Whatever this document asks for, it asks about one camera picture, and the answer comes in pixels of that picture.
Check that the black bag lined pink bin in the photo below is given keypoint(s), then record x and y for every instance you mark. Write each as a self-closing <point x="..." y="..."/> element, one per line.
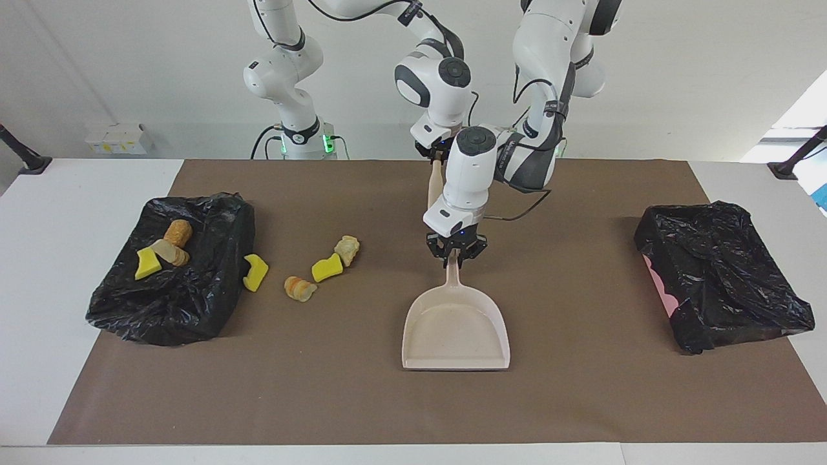
<point x="717" y="271"/>

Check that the brown paper table mat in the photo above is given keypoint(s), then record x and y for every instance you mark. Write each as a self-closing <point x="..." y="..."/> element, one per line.
<point x="581" y="387"/>

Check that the pale croissant toy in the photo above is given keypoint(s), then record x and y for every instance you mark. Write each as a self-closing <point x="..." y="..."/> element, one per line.
<point x="173" y="253"/>

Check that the pale dumpling toy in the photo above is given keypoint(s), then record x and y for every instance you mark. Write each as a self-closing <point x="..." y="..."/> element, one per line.
<point x="347" y="252"/>

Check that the orange striped croissant toy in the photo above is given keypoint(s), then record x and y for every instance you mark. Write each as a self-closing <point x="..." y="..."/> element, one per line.
<point x="299" y="289"/>

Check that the beige hand brush black bristles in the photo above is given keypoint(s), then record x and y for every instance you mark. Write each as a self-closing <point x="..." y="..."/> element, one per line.
<point x="435" y="184"/>

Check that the white wall socket box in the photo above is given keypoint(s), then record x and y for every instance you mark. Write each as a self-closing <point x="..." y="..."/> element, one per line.
<point x="119" y="139"/>

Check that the brown bread roll toy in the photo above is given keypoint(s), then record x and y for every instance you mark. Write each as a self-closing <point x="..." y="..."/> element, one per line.
<point x="178" y="232"/>

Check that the black clamp stand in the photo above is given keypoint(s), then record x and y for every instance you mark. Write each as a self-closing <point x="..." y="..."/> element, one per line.
<point x="785" y="171"/>
<point x="32" y="165"/>

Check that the beige plastic dustpan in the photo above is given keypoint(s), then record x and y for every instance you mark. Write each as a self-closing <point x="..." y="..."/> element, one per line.
<point x="452" y="329"/>

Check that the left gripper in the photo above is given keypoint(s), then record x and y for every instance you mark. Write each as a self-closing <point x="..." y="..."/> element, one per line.
<point x="452" y="216"/>

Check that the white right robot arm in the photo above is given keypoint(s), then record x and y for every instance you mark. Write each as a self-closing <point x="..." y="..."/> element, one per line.
<point x="446" y="81"/>

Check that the yellow sponge piece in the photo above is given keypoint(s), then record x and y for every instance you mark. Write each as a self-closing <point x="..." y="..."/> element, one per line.
<point x="326" y="269"/>
<point x="256" y="274"/>
<point x="147" y="265"/>

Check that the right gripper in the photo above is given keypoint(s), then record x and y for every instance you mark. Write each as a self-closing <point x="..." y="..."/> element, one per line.
<point x="431" y="135"/>

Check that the blue box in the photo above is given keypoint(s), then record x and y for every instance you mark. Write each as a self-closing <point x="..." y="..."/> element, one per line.
<point x="822" y="197"/>

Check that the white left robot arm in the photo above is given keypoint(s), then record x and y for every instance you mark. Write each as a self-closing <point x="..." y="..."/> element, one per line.
<point x="471" y="174"/>

